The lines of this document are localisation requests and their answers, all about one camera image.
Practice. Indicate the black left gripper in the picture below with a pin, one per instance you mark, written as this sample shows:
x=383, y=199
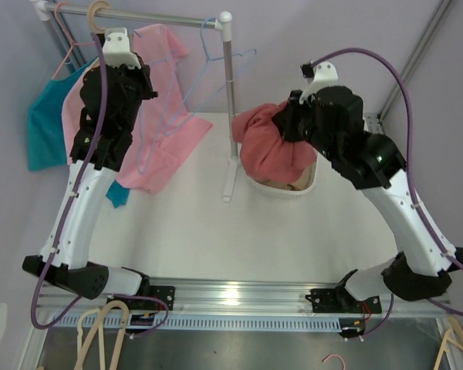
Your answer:
x=142, y=75

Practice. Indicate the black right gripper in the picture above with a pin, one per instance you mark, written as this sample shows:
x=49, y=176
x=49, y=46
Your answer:
x=285, y=120

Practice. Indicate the light pink t shirt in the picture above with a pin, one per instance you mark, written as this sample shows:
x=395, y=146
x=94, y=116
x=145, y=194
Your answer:
x=170, y=153

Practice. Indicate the beige t shirt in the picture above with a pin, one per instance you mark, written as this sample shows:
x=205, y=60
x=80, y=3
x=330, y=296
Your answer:
x=293, y=181

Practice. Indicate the coral red t shirt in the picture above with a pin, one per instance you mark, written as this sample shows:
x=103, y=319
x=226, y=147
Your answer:
x=261, y=143

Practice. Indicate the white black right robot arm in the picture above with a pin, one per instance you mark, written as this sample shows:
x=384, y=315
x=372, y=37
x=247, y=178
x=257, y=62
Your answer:
x=421, y=270

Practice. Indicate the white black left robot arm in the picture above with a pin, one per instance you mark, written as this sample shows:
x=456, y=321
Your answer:
x=99, y=148

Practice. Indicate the teal t shirt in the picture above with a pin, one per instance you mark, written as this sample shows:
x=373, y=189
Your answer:
x=45, y=139

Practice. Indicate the beige hanger bottom right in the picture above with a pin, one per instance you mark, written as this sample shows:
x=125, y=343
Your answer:
x=450, y=352

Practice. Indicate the white perforated plastic basket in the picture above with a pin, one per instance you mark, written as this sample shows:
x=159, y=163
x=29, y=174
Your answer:
x=278, y=168

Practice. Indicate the metal clothes rack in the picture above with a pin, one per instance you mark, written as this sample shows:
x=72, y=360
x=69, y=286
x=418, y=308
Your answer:
x=222, y=24

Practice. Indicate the beige hangers bottom left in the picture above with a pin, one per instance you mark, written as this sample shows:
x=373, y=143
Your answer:
x=97, y=328

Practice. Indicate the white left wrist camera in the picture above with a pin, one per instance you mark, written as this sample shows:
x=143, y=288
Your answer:
x=117, y=49

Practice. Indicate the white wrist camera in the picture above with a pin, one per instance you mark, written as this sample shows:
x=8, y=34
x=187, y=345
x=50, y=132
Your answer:
x=117, y=49
x=319, y=76

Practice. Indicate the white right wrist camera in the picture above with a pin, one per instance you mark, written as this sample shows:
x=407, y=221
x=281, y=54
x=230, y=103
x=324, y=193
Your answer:
x=319, y=76

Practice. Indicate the pink wire hanger on rack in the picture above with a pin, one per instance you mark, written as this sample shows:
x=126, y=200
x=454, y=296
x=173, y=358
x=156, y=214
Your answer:
x=67, y=62

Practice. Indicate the aluminium frame post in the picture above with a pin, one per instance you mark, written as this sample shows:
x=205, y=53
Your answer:
x=418, y=52

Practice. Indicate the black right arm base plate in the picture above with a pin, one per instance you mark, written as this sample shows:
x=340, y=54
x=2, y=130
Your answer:
x=337, y=301

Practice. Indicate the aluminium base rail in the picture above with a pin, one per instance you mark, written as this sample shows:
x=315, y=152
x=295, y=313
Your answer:
x=254, y=298

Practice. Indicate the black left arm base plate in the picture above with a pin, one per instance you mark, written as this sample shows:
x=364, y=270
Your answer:
x=163, y=293

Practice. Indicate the white slotted cable duct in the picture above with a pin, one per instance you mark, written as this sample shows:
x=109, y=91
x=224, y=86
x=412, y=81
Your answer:
x=141, y=322

